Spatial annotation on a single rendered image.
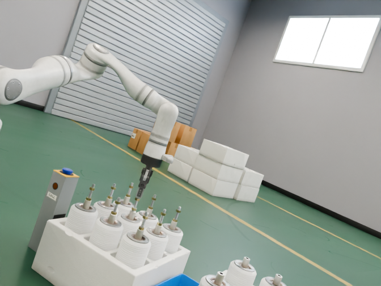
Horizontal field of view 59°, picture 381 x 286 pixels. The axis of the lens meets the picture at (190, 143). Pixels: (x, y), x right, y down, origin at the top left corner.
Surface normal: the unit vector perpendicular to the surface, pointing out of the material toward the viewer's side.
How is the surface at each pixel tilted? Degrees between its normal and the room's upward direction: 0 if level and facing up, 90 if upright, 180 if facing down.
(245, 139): 90
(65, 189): 90
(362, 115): 90
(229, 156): 90
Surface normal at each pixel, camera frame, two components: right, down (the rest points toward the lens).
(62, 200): 0.84, 0.33
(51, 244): -0.42, -0.10
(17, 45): 0.62, 0.27
